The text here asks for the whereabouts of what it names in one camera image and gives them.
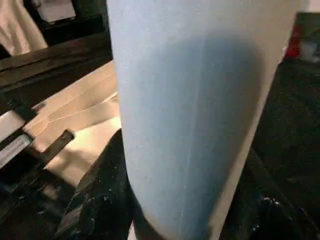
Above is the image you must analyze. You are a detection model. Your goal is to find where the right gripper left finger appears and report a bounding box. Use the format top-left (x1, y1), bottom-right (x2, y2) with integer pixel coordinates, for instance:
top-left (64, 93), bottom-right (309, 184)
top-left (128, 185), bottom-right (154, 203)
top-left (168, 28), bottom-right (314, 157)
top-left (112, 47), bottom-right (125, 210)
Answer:
top-left (52, 129), bottom-right (136, 240)

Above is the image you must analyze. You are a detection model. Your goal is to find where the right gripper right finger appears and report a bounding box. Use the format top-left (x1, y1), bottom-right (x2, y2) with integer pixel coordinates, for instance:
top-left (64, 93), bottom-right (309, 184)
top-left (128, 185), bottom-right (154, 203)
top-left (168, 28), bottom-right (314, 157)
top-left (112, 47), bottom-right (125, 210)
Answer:
top-left (220, 150), bottom-right (320, 240)

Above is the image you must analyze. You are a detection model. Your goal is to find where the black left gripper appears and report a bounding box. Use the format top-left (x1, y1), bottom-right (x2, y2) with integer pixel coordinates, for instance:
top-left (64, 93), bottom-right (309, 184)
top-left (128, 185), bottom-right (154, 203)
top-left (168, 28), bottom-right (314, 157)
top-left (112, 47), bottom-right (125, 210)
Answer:
top-left (0, 129), bottom-right (76, 240)

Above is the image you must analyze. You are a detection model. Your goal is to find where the white plastic table top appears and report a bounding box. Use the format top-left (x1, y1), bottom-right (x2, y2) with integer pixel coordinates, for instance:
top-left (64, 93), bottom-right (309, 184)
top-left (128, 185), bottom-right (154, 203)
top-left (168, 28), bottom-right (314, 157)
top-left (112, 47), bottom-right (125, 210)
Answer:
top-left (22, 60), bottom-right (123, 188)

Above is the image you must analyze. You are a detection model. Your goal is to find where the white plastic table leg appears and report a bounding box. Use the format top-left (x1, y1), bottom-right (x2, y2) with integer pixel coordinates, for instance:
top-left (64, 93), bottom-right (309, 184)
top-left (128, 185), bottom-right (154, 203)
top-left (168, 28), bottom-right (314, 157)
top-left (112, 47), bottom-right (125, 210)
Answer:
top-left (106, 0), bottom-right (303, 240)

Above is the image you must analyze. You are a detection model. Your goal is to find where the black work mat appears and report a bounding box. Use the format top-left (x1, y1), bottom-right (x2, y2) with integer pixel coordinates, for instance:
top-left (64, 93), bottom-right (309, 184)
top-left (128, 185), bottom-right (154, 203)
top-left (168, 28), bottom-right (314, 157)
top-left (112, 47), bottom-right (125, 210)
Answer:
top-left (0, 10), bottom-right (320, 221)

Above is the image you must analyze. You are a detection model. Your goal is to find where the white fabric drape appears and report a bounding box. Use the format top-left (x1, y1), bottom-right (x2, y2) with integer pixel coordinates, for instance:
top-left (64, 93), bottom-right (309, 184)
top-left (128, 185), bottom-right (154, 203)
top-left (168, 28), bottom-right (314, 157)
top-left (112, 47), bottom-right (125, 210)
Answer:
top-left (0, 0), bottom-right (48, 56)

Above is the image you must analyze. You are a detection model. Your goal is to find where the red bottle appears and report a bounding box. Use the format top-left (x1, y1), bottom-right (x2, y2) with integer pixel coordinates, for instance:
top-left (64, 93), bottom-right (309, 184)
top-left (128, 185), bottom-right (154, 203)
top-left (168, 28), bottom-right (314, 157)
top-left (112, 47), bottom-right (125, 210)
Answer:
top-left (285, 25), bottom-right (303, 58)

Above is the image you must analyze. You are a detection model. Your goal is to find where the white device with orange light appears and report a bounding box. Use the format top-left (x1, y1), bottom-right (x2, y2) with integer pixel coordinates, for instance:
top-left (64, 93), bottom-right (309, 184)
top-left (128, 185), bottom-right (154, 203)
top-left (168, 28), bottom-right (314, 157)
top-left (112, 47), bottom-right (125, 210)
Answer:
top-left (35, 0), bottom-right (76, 23)

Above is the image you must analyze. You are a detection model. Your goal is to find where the white cabinet with glass doors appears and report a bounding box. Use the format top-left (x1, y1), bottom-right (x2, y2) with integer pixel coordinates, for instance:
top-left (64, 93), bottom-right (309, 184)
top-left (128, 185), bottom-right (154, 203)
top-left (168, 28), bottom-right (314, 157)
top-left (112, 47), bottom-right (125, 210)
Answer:
top-left (292, 10), bottom-right (320, 63)

